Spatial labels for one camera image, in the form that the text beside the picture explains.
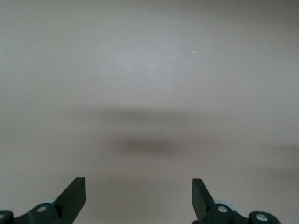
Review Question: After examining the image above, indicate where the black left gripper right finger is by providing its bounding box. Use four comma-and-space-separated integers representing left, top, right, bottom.
191, 178, 281, 224

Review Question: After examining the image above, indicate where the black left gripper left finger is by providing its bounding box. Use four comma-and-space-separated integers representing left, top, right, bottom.
0, 177, 87, 224

